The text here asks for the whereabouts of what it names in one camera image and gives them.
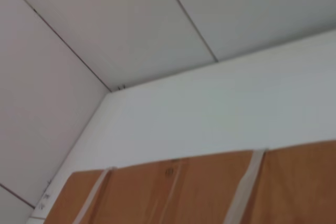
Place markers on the brown cardboard box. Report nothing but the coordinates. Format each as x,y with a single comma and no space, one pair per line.
183,197

